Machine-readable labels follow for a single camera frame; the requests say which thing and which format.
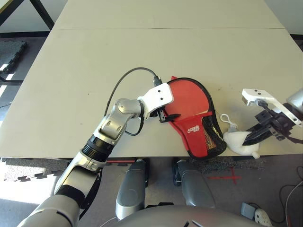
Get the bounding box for small white plush toy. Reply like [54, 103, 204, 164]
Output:
[220, 113, 260, 158]

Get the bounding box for white floor cable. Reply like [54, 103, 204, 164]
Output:
[285, 181, 303, 227]

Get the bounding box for silver robot left leg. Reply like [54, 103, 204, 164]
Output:
[115, 162, 146, 220]

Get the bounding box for black foam floor mat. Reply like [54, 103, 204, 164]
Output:
[0, 41, 29, 74]

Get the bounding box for black floor cable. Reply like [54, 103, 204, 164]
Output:
[278, 182, 303, 223]

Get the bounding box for short black left gripper cable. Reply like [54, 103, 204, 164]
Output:
[124, 115, 145, 137]

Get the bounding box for black metal table frame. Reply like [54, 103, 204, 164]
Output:
[0, 0, 56, 32]

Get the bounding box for silver robot torso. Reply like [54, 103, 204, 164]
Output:
[104, 205, 263, 227]

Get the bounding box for black robot foot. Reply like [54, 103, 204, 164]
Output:
[134, 158, 150, 189]
[171, 160, 182, 186]

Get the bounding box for long black left camera cable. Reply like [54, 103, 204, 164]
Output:
[104, 67, 163, 116]

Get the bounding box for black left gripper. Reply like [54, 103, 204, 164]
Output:
[149, 107, 181, 123]

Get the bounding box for grey foot pedal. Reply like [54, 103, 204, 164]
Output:
[241, 202, 256, 217]

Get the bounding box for black robot right foot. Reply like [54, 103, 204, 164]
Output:
[171, 160, 182, 186]

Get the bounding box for silver robot right leg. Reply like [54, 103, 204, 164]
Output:
[176, 159, 216, 209]

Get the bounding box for white perforated shoe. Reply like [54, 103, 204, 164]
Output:
[254, 208, 273, 225]

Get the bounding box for silver robot leg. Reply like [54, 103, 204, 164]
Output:
[115, 162, 146, 220]
[176, 159, 216, 209]

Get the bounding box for red tape cross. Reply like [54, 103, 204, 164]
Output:
[207, 166, 242, 184]

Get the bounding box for red black paddle case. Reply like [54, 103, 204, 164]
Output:
[163, 75, 227, 159]

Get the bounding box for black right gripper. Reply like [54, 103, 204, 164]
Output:
[242, 110, 294, 146]

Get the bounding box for red tape corner lines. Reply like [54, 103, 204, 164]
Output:
[106, 159, 135, 166]

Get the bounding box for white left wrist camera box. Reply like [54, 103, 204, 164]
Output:
[137, 83, 175, 121]

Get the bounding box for black robot left foot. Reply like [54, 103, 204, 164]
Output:
[134, 158, 150, 189]

